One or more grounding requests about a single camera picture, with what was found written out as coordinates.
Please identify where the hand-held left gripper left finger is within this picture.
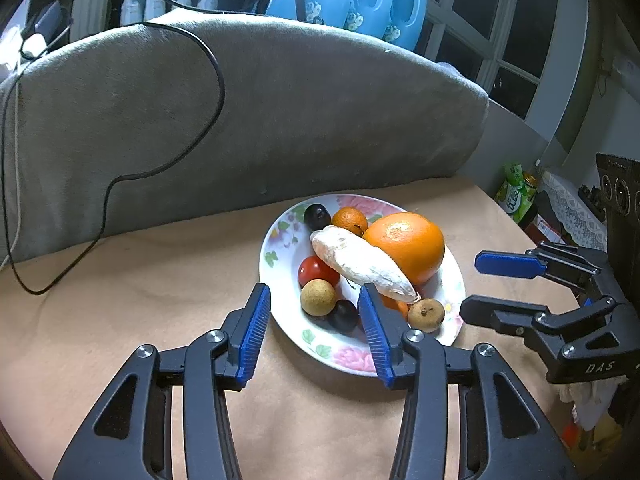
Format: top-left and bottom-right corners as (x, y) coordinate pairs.
(52, 282), (273, 480)

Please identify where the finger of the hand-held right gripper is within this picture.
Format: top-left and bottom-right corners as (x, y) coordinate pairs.
(474, 242), (608, 291)
(459, 295), (624, 337)

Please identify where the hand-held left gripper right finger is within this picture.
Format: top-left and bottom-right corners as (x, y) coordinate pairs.
(357, 282), (581, 480)

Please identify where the small tangerine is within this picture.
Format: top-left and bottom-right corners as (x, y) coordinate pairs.
(380, 292), (410, 320)
(331, 207), (369, 237)

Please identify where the dark purple grape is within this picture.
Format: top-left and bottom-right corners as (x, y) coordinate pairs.
(327, 299), (359, 333)
(303, 203), (332, 231)

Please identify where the brown longan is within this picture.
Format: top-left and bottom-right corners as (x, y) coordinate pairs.
(300, 278), (337, 317)
(407, 298), (446, 333)

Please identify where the white floral plate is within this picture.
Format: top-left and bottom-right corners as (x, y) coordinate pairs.
(258, 192), (467, 378)

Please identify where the peeled pomelo segment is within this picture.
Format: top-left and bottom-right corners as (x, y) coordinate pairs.
(310, 225), (421, 305)

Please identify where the red cherry tomato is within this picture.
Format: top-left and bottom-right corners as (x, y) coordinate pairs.
(298, 255), (341, 288)

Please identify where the large orange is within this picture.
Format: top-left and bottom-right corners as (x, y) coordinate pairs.
(362, 211), (446, 287)

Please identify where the person's right hand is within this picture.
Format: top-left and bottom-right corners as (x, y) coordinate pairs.
(559, 377), (623, 431)

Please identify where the brown cardboard box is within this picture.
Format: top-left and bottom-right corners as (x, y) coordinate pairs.
(522, 212), (571, 248)

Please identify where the green snack bag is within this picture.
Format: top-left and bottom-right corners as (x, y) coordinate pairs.
(495, 161), (538, 226)

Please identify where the white lace cloth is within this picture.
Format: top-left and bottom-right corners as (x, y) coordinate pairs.
(540, 170), (608, 251)

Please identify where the dark small object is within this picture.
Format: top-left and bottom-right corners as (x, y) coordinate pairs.
(577, 185), (606, 216)

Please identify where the grey sofa cushion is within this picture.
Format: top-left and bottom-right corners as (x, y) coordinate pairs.
(0, 10), (490, 271)

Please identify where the black power adapter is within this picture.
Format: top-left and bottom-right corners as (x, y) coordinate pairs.
(32, 0), (68, 36)

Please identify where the white window frame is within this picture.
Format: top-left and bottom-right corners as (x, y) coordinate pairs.
(425, 0), (640, 161)

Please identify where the black cable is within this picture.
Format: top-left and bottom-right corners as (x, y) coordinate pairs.
(0, 20), (226, 296)

